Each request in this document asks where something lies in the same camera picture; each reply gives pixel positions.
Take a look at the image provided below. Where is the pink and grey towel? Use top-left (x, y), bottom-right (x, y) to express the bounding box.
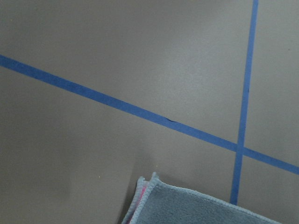
top-left (122, 173), bottom-right (275, 224)

